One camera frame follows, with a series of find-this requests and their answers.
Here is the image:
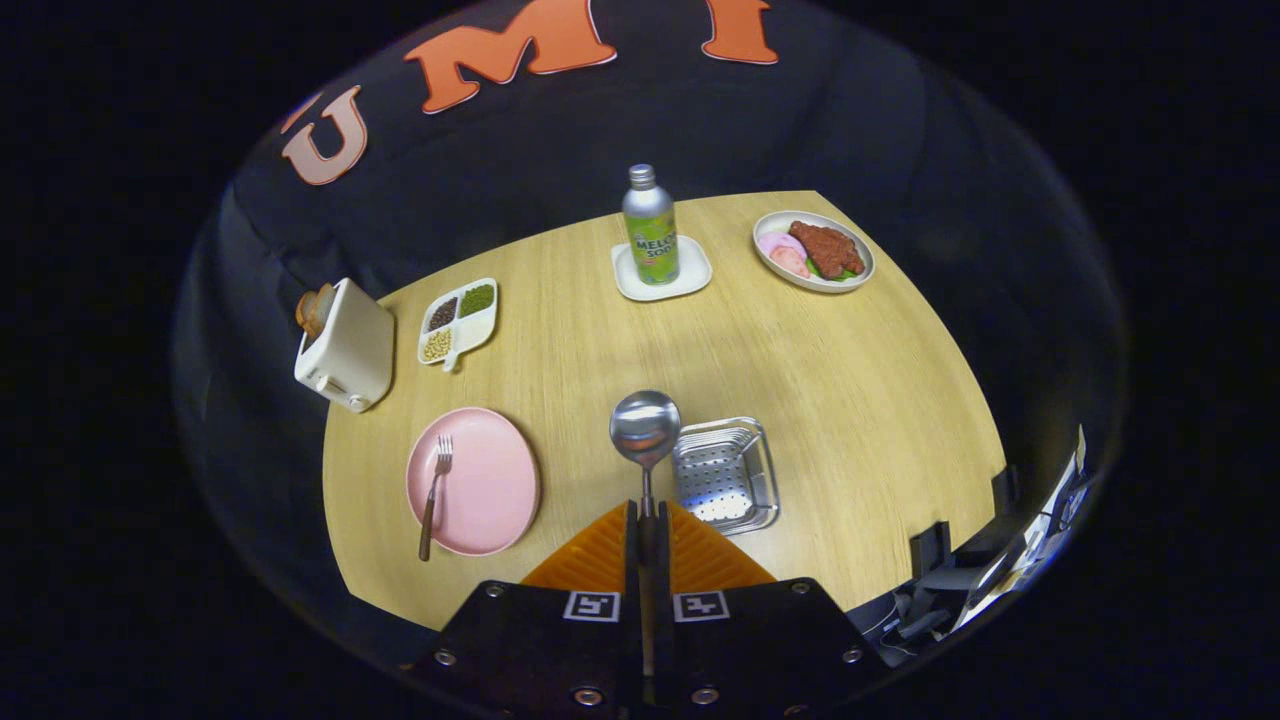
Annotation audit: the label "green soda bottle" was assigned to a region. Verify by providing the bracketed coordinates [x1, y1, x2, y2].
[622, 164, 681, 287]

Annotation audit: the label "metal spoon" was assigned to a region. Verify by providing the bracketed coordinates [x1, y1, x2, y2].
[610, 390, 683, 681]

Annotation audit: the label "metal fork with wooden handle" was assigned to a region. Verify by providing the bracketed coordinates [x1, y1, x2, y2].
[418, 434, 456, 563]

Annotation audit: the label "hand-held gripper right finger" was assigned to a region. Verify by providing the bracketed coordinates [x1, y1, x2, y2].
[650, 500, 888, 720]

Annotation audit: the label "pink round plate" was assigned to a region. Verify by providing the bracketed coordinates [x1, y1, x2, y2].
[405, 407, 542, 557]

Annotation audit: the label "toasted bread slices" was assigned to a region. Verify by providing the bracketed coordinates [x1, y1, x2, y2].
[295, 283, 337, 341]

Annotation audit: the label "pink ham slices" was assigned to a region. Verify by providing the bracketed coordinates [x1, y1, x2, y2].
[757, 232, 813, 280]

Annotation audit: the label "white paper sheets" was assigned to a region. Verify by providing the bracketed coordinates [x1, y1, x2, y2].
[955, 425, 1093, 633]

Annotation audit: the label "white divided dish with beans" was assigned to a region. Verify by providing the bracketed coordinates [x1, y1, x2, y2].
[417, 277, 499, 373]

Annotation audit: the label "white oval plate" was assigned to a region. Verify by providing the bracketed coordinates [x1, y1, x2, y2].
[752, 210, 877, 294]

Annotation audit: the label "white toaster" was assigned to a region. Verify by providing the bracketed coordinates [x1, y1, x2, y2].
[294, 277, 397, 414]

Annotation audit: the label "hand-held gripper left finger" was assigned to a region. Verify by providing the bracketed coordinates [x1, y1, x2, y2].
[403, 500, 646, 720]

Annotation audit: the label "perforated metal basket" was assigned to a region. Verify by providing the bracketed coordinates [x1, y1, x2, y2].
[670, 416, 781, 536]

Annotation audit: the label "white square coaster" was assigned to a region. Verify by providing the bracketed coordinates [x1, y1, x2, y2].
[611, 235, 714, 303]

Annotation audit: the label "dark cables bundle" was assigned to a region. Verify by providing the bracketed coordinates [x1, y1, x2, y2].
[855, 565, 986, 661]

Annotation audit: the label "brown fried meat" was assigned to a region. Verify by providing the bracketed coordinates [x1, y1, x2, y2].
[788, 220, 867, 279]

